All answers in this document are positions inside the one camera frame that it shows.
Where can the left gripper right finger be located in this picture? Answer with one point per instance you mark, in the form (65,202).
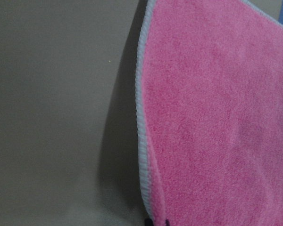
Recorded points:
(167,223)

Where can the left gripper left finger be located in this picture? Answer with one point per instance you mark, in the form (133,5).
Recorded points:
(148,222)

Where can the pink towel with grey back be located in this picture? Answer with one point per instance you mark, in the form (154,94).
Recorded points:
(209,106)

